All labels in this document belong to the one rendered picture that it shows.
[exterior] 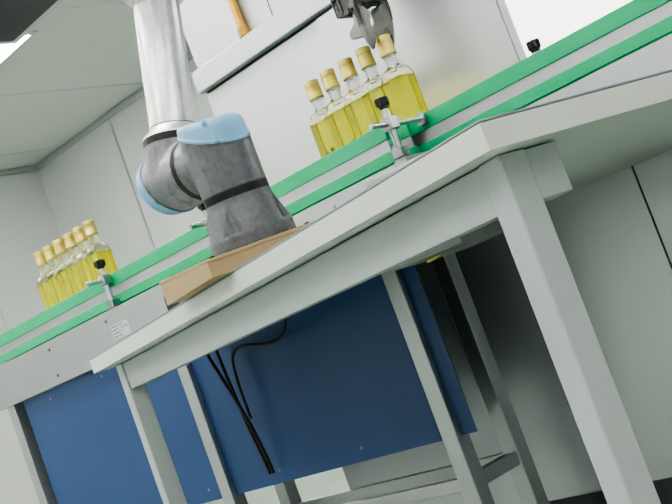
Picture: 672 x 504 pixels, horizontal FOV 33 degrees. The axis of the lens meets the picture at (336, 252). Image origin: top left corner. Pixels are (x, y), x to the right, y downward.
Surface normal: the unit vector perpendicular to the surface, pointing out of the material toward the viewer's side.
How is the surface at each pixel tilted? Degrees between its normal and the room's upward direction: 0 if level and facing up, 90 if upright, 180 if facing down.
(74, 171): 90
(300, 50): 90
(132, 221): 90
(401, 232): 90
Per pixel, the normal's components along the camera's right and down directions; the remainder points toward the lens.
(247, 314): -0.83, 0.26
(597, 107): 0.45, -0.24
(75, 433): -0.66, 0.18
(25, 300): 0.67, -0.31
